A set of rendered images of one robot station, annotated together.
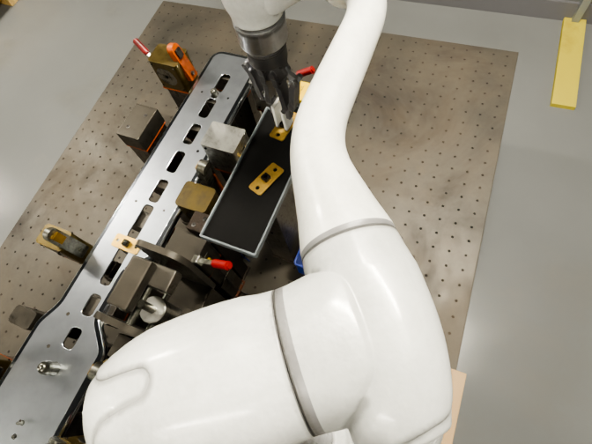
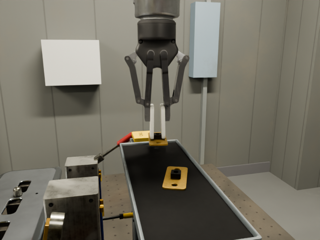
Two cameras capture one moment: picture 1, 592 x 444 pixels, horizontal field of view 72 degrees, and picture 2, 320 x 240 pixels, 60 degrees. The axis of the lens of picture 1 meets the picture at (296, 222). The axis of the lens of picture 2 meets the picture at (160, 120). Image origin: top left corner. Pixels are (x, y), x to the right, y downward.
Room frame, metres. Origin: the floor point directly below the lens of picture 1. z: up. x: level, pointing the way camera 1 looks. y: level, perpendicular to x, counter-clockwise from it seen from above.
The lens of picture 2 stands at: (0.24, 0.39, 1.38)
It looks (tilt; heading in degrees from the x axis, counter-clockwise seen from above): 14 degrees down; 310
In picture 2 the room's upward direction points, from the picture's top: straight up
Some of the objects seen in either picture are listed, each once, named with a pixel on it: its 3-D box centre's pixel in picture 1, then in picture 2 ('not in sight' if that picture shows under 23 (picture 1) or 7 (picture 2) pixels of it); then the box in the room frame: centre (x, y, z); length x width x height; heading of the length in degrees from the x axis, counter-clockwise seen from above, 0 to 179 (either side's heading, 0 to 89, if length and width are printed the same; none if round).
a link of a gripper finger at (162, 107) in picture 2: (286, 115); (162, 121); (0.60, -0.05, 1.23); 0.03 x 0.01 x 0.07; 135
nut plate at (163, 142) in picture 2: (284, 123); (157, 136); (0.61, -0.04, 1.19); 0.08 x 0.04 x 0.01; 134
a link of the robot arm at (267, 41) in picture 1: (261, 27); (156, 4); (0.61, -0.04, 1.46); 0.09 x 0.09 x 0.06
